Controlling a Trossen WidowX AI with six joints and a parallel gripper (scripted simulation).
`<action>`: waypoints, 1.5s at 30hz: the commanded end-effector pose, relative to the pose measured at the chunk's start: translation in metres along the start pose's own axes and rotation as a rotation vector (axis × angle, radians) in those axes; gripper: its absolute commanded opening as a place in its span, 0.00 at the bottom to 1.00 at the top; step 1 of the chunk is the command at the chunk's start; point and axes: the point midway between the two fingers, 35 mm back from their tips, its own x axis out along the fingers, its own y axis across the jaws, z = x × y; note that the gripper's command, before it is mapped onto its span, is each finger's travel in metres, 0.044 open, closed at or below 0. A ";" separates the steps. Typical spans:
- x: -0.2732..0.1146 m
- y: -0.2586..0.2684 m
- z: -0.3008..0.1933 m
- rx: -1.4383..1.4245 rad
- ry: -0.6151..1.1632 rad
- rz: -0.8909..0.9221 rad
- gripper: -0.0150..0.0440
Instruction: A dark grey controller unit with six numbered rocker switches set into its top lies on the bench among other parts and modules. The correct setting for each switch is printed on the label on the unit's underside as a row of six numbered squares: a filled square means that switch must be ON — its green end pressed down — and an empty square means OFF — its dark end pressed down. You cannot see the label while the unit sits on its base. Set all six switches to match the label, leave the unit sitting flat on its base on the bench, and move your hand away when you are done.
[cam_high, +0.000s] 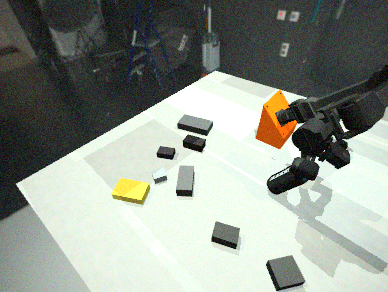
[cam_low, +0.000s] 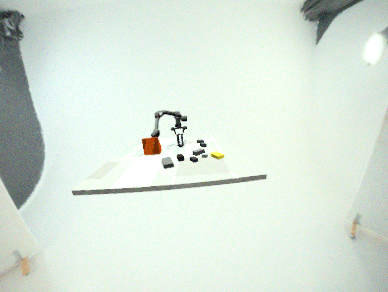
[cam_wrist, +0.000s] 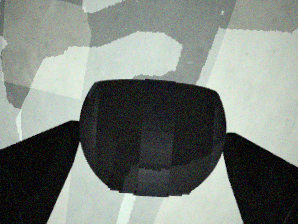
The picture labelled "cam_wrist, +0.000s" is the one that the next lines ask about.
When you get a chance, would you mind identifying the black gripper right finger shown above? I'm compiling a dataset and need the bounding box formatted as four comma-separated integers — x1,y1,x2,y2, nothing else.
222,132,298,224

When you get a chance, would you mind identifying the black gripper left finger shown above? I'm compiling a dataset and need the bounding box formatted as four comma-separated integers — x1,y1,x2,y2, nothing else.
0,120,80,224

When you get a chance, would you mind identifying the dark grey controller unit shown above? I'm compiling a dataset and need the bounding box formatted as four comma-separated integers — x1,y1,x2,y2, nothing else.
79,79,226,197

